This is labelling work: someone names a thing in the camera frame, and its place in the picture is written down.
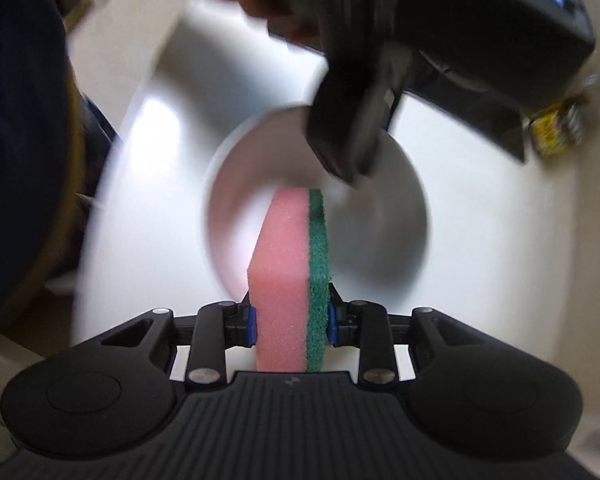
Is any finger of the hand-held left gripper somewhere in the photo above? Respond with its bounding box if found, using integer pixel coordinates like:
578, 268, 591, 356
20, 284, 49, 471
306, 45, 414, 184

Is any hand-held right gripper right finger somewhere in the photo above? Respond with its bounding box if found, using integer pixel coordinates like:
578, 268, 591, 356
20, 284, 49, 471
325, 284, 487, 392

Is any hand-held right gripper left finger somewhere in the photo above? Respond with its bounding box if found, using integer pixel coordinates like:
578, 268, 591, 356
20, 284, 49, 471
100, 300, 258, 392

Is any pink and green sponge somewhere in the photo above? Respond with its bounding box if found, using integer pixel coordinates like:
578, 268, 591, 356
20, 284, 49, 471
246, 187, 335, 374

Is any yellow label sauce jar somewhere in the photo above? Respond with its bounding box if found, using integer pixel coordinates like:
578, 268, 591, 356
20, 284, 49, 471
527, 95, 589, 159

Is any person's dark clothing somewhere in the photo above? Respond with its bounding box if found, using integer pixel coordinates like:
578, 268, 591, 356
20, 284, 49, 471
0, 0, 122, 333

